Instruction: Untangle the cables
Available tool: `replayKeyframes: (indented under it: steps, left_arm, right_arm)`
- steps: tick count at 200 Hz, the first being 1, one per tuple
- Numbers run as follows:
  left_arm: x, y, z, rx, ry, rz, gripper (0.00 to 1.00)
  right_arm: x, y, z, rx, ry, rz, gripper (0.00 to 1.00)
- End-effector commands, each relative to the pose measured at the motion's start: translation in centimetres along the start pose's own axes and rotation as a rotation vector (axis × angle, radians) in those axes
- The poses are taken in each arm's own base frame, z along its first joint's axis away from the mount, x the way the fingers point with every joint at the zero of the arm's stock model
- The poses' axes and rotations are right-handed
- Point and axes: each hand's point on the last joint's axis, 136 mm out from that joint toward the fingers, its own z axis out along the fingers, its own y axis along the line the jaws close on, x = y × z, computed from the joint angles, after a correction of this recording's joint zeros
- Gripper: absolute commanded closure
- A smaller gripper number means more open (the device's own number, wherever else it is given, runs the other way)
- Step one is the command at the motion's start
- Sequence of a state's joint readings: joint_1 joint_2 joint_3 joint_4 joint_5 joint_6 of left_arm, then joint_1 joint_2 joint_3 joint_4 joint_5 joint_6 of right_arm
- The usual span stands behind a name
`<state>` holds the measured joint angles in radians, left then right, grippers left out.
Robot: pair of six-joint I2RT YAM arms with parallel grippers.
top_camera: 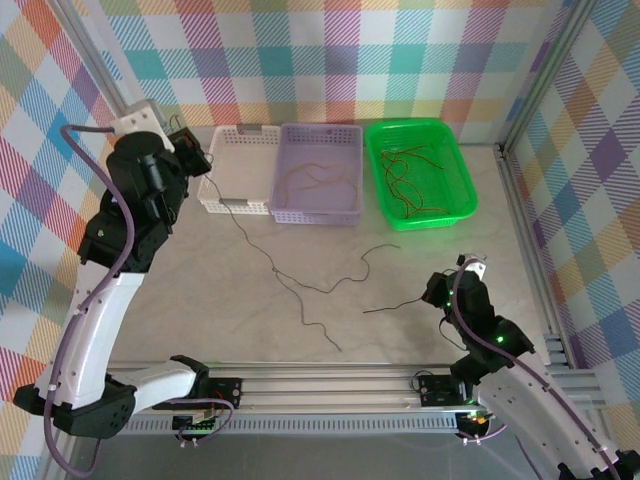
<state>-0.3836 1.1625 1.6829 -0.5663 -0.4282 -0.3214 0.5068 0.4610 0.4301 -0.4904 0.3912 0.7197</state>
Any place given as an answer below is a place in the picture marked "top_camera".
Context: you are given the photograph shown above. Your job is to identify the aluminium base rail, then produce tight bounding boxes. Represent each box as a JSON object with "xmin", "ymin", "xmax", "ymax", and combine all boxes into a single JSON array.
[{"xmin": 107, "ymin": 367, "xmax": 609, "ymax": 417}]

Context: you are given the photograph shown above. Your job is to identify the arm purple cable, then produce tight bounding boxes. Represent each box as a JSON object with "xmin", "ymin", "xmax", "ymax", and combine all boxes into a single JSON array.
[
  {"xmin": 449, "ymin": 264, "xmax": 621, "ymax": 480},
  {"xmin": 43, "ymin": 123, "xmax": 236, "ymax": 475}
]

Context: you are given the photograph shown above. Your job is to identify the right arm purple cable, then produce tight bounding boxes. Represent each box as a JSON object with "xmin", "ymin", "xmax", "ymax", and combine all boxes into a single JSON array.
[{"xmin": 449, "ymin": 264, "xmax": 621, "ymax": 480}]

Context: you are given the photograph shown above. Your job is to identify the aluminium frame post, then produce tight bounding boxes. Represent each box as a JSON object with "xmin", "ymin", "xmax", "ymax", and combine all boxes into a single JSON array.
[
  {"xmin": 49, "ymin": 0, "xmax": 132, "ymax": 114},
  {"xmin": 498, "ymin": 0, "xmax": 600, "ymax": 157}
]

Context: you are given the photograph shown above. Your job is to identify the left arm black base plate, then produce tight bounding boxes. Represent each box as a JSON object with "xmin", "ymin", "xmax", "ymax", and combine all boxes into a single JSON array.
[{"xmin": 192, "ymin": 377, "xmax": 245, "ymax": 412}]

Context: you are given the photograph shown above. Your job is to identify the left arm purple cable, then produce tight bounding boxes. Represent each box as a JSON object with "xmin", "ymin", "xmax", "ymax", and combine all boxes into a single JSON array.
[{"xmin": 43, "ymin": 123, "xmax": 236, "ymax": 475}]

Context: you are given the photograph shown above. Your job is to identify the white plastic basket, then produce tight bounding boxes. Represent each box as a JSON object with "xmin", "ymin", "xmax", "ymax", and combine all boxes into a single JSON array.
[{"xmin": 196, "ymin": 124, "xmax": 282, "ymax": 217}]

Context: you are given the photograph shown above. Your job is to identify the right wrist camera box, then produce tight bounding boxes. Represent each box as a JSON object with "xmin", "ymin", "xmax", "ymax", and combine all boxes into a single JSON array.
[{"xmin": 455, "ymin": 252, "xmax": 489, "ymax": 277}]

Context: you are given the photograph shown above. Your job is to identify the thin red wire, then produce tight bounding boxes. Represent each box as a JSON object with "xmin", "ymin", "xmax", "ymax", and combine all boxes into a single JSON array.
[
  {"xmin": 387, "ymin": 169, "xmax": 451, "ymax": 221},
  {"xmin": 381, "ymin": 152, "xmax": 426, "ymax": 220},
  {"xmin": 382, "ymin": 144, "xmax": 445, "ymax": 170}
]

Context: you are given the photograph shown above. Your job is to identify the purple plastic basket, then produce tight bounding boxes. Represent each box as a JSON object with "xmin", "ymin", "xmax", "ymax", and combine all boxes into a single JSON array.
[{"xmin": 269, "ymin": 123, "xmax": 365, "ymax": 227}]

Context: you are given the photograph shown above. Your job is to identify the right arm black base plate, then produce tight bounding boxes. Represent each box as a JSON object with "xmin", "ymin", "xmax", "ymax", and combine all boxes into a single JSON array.
[{"xmin": 416, "ymin": 372, "xmax": 481, "ymax": 407}]

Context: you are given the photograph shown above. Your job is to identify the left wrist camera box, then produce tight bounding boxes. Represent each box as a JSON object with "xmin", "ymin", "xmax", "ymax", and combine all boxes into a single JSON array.
[{"xmin": 108, "ymin": 98, "xmax": 175, "ymax": 152}]

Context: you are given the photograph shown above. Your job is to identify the green plastic basket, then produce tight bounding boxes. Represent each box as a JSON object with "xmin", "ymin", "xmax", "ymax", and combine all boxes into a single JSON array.
[{"xmin": 366, "ymin": 117, "xmax": 480, "ymax": 232}]

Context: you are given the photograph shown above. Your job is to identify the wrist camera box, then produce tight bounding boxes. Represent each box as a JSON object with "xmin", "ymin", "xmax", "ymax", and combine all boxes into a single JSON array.
[
  {"xmin": 455, "ymin": 252, "xmax": 489, "ymax": 277},
  {"xmin": 108, "ymin": 98, "xmax": 175, "ymax": 152}
]

